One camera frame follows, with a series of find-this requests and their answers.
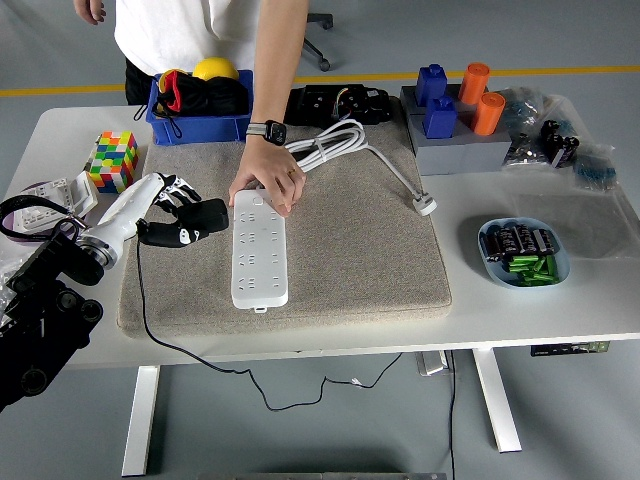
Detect person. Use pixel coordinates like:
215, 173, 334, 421
113, 0, 264, 106

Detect person's right hand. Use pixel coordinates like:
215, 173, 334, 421
73, 0, 107, 26

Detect person's left hand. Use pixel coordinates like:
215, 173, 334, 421
228, 133, 307, 219

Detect blue plastic bin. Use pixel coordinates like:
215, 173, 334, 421
145, 68, 256, 147

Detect black electronic device with wires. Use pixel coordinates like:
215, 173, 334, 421
284, 83, 396, 126

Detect black office chair base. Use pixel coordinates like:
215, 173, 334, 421
299, 13, 334, 72

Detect colourful puzzle cube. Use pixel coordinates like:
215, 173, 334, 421
85, 130, 140, 195

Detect empty clear plastic bag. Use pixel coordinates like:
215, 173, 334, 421
504, 187, 640, 260

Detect white power strip with cord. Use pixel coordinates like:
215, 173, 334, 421
230, 118, 440, 314

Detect blue block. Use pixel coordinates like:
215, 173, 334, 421
423, 96, 459, 140
415, 63, 448, 107

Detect grey block base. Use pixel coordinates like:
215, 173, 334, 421
399, 83, 514, 177

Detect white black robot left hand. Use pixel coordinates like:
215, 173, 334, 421
79, 171, 211, 252

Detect orange cylinder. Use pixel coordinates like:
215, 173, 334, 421
472, 91, 507, 137
457, 62, 490, 106

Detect clear bag of black capacitors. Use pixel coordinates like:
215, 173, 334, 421
538, 117, 584, 170

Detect grey-brown mat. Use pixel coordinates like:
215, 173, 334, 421
116, 99, 454, 340

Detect black hanging cable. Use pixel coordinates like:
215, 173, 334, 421
447, 349, 459, 480

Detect silver box under table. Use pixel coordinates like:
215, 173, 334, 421
415, 351, 450, 376

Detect black table control panel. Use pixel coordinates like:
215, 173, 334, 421
530, 341, 611, 358

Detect clear bag of blue components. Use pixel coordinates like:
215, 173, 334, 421
499, 85, 571, 134
569, 143, 619, 194

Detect black wristwatch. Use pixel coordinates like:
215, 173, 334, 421
244, 119, 289, 147

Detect light blue dish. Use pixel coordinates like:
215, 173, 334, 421
477, 216, 572, 290

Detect pile of black capacitors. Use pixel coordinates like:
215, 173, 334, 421
480, 224, 559, 264

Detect clear bag of small dark parts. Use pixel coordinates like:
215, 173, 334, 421
501, 130, 551, 172

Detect purple tray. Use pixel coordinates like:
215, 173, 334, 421
2, 182, 96, 246

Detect pile of green batteries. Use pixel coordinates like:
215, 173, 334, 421
502, 254, 559, 287

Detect yellow ball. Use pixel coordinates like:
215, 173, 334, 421
191, 57, 240, 82

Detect black drawstring pouch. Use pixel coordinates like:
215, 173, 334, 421
133, 68, 251, 140

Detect white table leg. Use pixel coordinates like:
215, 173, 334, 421
472, 348, 524, 454
121, 365, 161, 477

